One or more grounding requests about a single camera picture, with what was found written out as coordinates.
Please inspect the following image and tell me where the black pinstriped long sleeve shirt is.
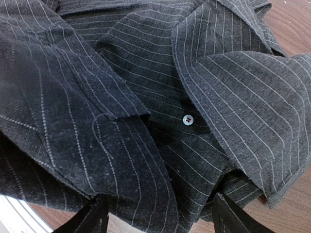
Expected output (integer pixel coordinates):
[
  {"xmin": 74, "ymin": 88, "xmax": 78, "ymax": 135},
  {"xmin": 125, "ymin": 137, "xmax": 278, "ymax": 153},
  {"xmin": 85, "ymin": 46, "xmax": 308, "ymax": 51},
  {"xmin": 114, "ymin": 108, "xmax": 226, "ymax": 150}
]
[{"xmin": 0, "ymin": 0, "xmax": 311, "ymax": 233}]

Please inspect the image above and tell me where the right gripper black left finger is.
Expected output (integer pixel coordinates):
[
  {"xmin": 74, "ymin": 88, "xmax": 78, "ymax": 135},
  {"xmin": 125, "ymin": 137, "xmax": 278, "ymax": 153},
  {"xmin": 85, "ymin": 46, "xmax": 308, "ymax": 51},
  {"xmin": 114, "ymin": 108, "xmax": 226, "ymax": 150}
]
[{"xmin": 53, "ymin": 195, "xmax": 109, "ymax": 233}]

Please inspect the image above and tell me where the front aluminium rail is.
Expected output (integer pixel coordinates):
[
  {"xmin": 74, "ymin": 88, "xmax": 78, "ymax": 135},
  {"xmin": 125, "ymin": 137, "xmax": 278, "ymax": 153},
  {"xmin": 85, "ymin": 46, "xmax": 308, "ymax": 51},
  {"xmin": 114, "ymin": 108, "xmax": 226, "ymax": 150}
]
[{"xmin": 0, "ymin": 195, "xmax": 53, "ymax": 233}]

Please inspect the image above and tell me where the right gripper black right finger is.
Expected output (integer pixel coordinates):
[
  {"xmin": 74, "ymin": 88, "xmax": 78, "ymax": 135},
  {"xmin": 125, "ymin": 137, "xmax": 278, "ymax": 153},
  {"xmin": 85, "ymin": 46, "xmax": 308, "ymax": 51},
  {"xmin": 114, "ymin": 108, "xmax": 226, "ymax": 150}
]
[{"xmin": 212, "ymin": 193, "xmax": 274, "ymax": 233}]

